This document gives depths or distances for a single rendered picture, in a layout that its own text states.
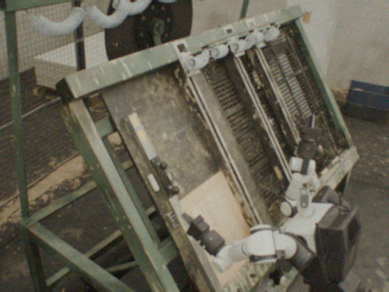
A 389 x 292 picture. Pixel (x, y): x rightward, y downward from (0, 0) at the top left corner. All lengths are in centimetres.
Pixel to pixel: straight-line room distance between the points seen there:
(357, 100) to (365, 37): 124
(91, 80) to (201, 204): 82
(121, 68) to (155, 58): 22
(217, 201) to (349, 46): 532
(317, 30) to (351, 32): 146
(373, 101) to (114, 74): 487
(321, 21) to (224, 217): 393
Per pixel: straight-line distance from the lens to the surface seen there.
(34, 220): 280
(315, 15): 574
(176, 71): 223
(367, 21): 709
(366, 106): 633
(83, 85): 178
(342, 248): 186
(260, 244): 152
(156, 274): 188
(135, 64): 198
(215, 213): 219
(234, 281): 220
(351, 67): 728
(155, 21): 266
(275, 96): 278
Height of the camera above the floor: 251
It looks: 31 degrees down
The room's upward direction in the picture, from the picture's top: 3 degrees clockwise
